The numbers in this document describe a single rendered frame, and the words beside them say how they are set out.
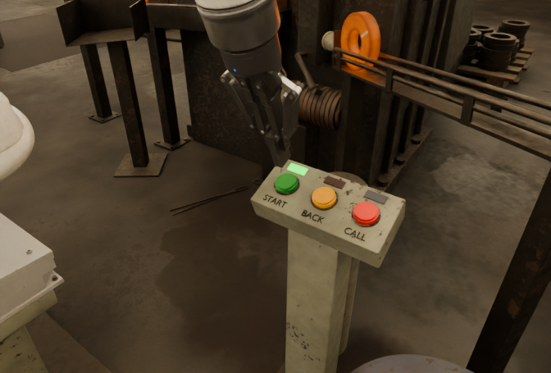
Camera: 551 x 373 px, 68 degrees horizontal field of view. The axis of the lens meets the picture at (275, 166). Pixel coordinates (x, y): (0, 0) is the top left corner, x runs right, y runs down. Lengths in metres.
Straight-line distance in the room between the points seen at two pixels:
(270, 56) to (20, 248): 0.67
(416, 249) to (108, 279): 1.04
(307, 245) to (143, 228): 1.00
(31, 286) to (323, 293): 0.57
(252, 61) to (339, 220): 0.30
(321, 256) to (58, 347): 0.83
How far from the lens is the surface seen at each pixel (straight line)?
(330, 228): 0.66
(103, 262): 1.53
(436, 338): 1.31
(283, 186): 0.71
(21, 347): 1.12
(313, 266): 0.75
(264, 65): 0.51
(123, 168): 2.00
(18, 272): 0.93
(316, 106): 1.29
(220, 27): 0.48
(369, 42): 1.12
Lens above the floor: 1.01
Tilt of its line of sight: 32 degrees down
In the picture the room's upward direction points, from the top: straight up
